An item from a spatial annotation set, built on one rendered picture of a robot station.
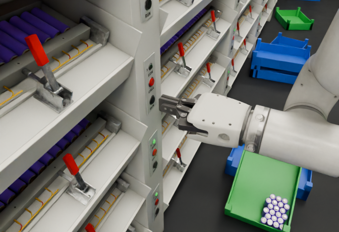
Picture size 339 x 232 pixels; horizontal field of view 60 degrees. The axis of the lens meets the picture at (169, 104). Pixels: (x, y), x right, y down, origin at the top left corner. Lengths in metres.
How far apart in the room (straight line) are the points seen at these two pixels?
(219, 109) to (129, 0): 0.24
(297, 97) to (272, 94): 1.10
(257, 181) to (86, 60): 0.82
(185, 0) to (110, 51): 0.28
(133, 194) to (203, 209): 0.40
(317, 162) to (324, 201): 0.72
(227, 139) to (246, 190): 0.60
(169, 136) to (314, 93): 0.46
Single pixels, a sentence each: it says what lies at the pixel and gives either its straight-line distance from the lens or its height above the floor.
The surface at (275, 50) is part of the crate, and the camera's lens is 1.93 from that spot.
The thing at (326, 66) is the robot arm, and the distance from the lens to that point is 0.43.
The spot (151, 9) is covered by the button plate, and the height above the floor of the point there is 0.74.
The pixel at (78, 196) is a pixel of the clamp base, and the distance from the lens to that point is 0.53.
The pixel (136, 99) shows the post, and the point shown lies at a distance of 0.55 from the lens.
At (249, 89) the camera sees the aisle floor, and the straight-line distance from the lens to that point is 1.69.
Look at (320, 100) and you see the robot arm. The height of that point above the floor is 0.60.
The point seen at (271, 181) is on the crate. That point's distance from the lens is 1.13.
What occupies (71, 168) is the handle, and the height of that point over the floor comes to 0.56.
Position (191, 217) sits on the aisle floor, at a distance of 1.07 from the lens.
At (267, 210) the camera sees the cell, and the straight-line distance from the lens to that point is 1.04.
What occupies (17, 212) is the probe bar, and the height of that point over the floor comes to 0.53.
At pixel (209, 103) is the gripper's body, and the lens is 0.55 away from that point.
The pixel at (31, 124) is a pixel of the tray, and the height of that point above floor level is 0.68.
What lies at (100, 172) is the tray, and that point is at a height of 0.49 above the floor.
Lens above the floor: 0.91
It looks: 37 degrees down
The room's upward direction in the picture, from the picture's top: straight up
